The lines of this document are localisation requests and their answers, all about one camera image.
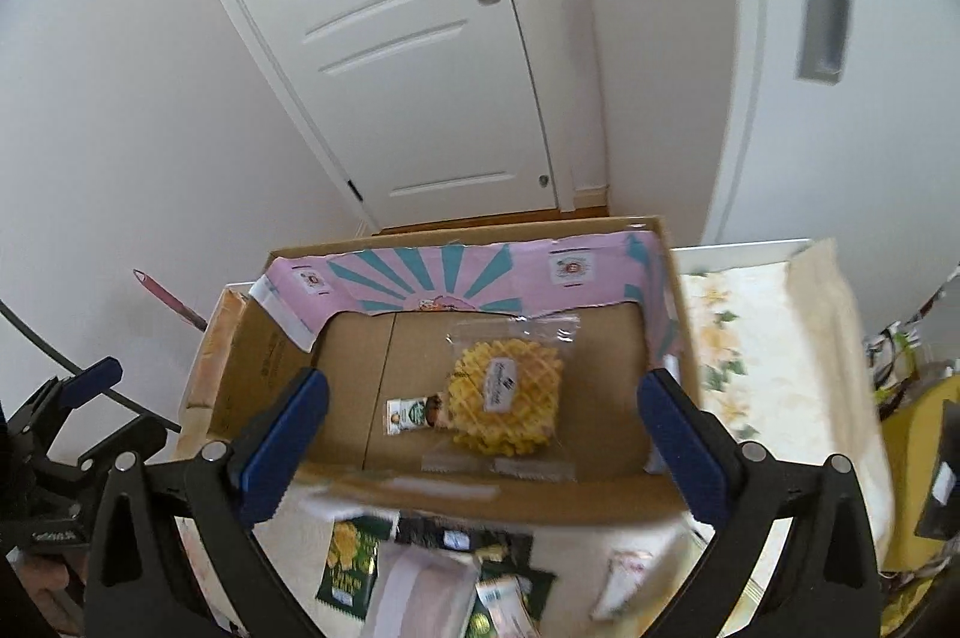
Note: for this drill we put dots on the green packet with yellow flower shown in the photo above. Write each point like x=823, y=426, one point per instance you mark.
x=349, y=563

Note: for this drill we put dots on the dark green snack packet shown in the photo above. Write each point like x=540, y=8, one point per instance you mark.
x=541, y=589

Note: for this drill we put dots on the white closet door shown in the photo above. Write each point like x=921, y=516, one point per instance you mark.
x=885, y=158

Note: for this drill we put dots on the patterned cloth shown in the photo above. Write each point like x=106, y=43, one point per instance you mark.
x=892, y=346

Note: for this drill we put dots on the cardboard box with pink flaps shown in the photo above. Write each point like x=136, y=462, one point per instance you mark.
x=600, y=383

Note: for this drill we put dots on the yellow bag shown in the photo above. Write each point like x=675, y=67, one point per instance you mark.
x=907, y=458

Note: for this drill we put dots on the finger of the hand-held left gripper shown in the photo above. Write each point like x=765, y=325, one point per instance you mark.
x=124, y=441
x=94, y=377

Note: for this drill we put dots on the waffle in clear bag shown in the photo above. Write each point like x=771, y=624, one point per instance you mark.
x=502, y=406

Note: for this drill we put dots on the small white green snack packet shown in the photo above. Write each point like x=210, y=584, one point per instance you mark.
x=405, y=417

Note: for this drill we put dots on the black door hinge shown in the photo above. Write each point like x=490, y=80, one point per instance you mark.
x=355, y=190

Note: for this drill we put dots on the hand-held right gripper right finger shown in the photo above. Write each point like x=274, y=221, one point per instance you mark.
x=682, y=450

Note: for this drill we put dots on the pink pointed stick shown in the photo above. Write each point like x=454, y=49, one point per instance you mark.
x=169, y=299

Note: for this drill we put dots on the white and pink snack packet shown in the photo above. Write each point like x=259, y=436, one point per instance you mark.
x=619, y=582

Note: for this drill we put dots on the black packet with white label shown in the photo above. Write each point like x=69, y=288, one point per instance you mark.
x=427, y=533

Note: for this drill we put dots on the white bed frame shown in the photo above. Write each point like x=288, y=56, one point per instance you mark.
x=750, y=250

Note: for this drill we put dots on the floral bed sheet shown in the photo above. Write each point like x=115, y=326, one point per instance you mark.
x=787, y=383

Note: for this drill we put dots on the white panel door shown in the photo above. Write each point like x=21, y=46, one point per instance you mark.
x=375, y=106

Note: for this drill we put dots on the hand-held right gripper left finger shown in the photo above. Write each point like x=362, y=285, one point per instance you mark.
x=285, y=450

